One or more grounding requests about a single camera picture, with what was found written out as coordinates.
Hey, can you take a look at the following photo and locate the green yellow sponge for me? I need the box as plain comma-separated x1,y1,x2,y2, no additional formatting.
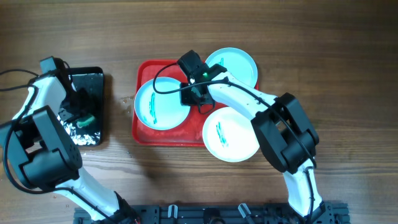
76,114,96,128

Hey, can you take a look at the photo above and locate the light blue plate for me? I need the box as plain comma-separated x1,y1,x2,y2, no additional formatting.
205,47,258,88
134,79,190,131

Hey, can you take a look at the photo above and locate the white plate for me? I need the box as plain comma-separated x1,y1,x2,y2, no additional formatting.
202,107,259,162

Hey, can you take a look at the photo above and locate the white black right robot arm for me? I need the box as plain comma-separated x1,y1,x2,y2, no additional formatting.
177,50,322,223

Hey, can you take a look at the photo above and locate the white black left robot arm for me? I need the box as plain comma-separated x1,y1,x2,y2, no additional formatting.
1,57,141,223

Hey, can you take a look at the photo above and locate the black water tray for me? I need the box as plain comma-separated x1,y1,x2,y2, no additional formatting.
58,67,104,146

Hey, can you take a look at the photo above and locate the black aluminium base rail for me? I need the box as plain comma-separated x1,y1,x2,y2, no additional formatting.
73,202,351,224

